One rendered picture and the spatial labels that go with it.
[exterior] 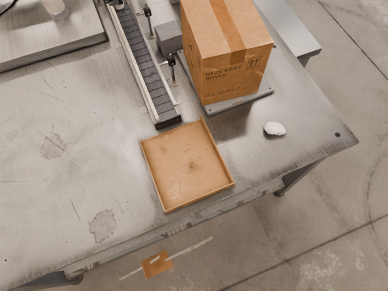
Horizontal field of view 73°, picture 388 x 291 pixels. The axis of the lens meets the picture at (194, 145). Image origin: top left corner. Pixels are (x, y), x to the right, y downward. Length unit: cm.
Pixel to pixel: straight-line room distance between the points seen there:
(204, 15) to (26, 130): 82
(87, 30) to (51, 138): 54
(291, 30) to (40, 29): 118
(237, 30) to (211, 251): 128
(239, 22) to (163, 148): 52
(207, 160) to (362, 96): 174
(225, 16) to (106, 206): 77
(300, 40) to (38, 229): 133
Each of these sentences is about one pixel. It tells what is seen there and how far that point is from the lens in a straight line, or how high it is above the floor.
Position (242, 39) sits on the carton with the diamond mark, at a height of 112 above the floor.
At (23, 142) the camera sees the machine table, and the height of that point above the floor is 83.
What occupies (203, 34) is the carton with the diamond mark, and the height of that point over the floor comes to 112.
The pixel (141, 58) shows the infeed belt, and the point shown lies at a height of 88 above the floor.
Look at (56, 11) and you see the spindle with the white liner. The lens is 149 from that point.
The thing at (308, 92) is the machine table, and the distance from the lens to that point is 123.
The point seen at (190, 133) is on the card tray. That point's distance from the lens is 104.
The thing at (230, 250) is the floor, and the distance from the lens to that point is 177.
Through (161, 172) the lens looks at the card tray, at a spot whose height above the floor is 83.
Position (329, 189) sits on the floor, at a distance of 202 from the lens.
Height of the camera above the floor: 175
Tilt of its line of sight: 65 degrees down
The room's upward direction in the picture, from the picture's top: 2 degrees counter-clockwise
